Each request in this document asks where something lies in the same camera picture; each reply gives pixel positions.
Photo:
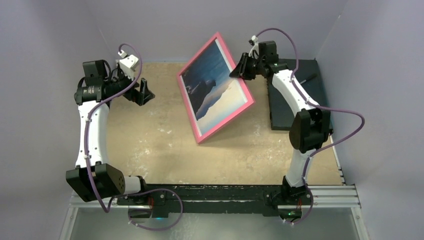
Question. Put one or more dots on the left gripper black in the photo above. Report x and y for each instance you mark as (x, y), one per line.
(139, 96)

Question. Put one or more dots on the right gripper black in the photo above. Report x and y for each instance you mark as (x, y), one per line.
(241, 70)

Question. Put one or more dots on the seascape photo print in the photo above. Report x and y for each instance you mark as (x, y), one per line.
(213, 96)

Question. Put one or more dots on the pink wooden picture frame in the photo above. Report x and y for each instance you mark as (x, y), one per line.
(198, 139)

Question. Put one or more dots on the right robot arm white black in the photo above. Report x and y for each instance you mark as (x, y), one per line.
(310, 127)

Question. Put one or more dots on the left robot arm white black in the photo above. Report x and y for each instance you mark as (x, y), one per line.
(93, 178)

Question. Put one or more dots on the small hammer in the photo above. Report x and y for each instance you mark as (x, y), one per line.
(309, 78)

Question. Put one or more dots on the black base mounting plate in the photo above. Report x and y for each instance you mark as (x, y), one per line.
(264, 200)

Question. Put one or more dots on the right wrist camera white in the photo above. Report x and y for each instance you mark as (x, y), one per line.
(254, 51)

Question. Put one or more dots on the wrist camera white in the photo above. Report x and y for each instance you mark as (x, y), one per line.
(254, 51)
(128, 64)

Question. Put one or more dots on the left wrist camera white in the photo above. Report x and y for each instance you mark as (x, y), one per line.
(128, 64)

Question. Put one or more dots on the aluminium rail frame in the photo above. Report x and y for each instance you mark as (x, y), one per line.
(332, 196)

